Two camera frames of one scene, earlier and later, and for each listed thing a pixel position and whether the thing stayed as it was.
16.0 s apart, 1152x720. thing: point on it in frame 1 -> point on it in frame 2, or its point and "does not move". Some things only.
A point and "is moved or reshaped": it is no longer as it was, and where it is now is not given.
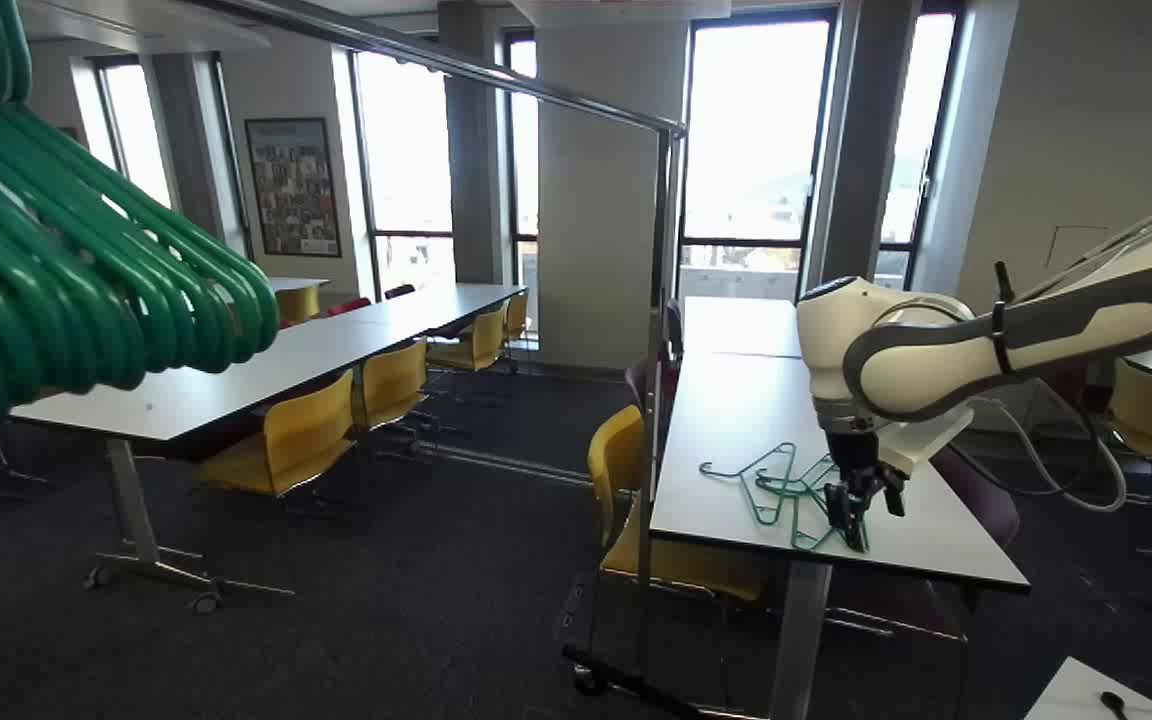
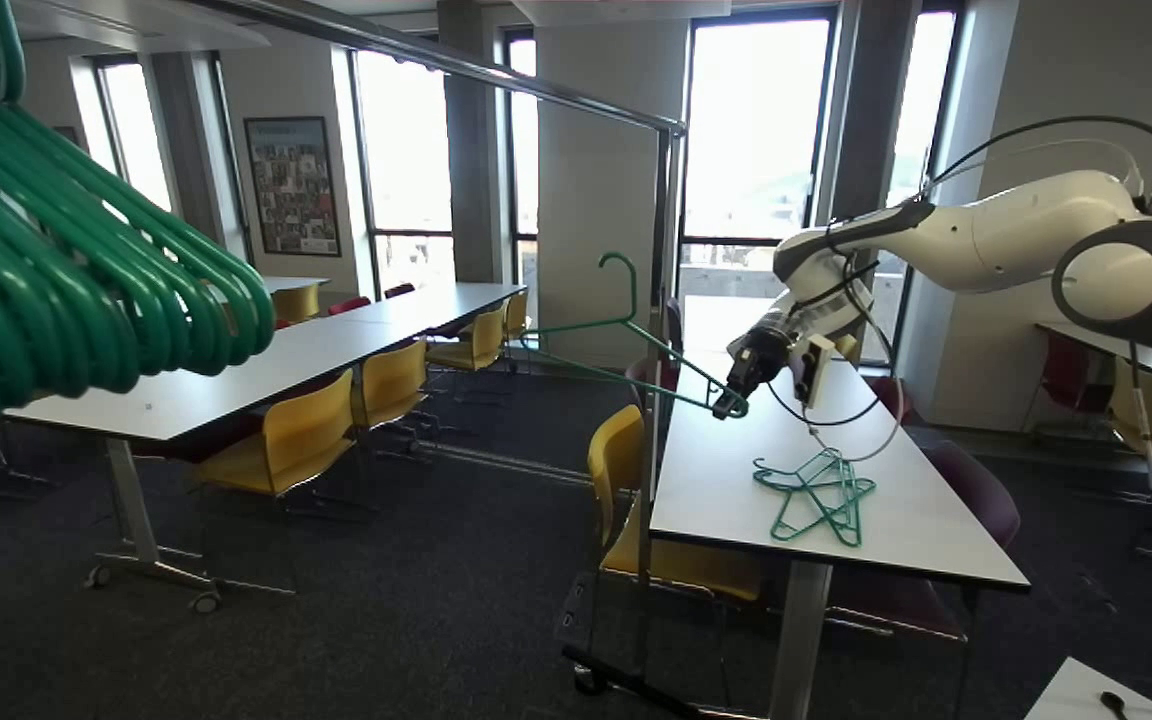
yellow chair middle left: (389, 387) does not move
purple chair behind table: (998, 508) does not move
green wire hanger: (782, 490) does not move
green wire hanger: (706, 471) is moved or reshaped
